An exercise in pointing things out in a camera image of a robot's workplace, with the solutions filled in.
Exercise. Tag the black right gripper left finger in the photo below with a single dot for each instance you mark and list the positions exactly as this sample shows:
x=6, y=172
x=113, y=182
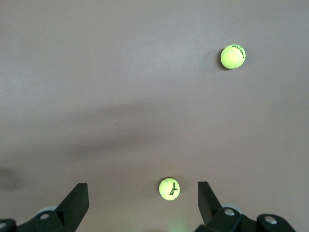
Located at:
x=70, y=207

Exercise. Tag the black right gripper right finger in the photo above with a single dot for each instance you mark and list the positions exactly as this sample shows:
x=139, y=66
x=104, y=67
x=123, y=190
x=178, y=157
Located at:
x=210, y=210

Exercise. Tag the brown table mat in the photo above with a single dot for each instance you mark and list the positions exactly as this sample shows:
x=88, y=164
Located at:
x=96, y=72

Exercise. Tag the yellow-green tennis ball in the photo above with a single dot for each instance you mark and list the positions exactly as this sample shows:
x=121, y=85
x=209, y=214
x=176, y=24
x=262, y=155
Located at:
x=169, y=189
x=233, y=56

